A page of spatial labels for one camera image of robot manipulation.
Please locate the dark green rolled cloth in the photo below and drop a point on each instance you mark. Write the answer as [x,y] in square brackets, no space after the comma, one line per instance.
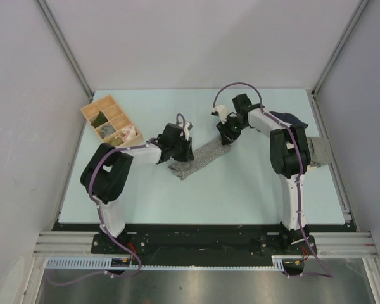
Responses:
[99,120]

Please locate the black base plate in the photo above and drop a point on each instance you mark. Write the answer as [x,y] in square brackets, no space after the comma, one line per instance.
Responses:
[148,238]

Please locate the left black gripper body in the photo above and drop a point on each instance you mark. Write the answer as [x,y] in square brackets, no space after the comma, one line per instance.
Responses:
[180,149]

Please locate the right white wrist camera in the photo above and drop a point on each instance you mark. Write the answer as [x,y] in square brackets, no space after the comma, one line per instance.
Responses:
[220,111]

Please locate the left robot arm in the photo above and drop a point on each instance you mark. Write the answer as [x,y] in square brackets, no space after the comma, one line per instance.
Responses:
[105,175]

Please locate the wooden compartment organizer box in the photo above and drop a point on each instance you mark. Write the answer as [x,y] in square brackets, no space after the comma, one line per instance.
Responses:
[111,123]

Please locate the grey striped underwear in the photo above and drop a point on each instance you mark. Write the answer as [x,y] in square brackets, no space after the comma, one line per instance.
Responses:
[203,156]

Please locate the navy blue underwear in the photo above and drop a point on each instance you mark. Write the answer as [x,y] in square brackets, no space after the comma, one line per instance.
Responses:
[289,118]

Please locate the olive green rolled cloth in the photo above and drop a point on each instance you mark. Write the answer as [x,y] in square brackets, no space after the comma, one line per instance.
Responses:
[115,141]

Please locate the grey rolled cloth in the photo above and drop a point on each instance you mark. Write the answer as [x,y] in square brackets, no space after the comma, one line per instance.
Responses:
[106,130]

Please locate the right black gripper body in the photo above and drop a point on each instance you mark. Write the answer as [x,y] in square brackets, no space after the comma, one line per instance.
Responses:
[231,129]

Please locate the white slotted cable duct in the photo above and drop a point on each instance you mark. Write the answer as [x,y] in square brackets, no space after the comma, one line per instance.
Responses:
[109,263]

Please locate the pink white rolled cloth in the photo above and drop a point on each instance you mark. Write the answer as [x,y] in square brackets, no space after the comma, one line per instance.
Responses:
[128,132]

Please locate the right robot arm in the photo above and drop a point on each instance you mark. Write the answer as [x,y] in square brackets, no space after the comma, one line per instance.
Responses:
[289,157]

